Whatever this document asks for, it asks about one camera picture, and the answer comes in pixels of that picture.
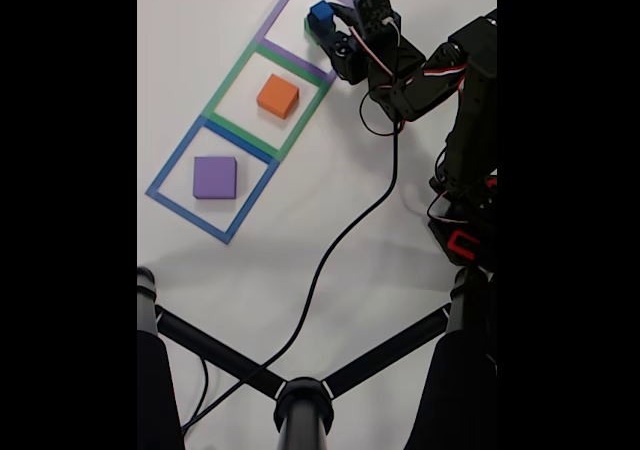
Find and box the small blue cube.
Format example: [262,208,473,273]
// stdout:
[308,0,335,27]

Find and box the orange cube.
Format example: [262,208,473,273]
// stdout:
[256,73,301,121]

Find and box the large purple cube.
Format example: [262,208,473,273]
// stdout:
[192,156,238,200]

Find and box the red table clamp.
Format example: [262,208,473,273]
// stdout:
[447,229,482,262]

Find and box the black tripod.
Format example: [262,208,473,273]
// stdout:
[137,265,498,450]

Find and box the red white servo wire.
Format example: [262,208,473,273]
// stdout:
[426,189,472,225]
[349,17,469,137]

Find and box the purple square frame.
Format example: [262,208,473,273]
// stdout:
[255,0,359,85]

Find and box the green square frame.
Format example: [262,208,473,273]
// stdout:
[202,39,331,164]

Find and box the thick black camera cable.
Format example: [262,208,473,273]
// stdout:
[179,19,401,430]

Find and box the blue square frame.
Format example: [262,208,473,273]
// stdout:
[144,114,281,245]

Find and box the thin black cable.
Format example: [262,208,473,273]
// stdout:
[180,357,210,436]

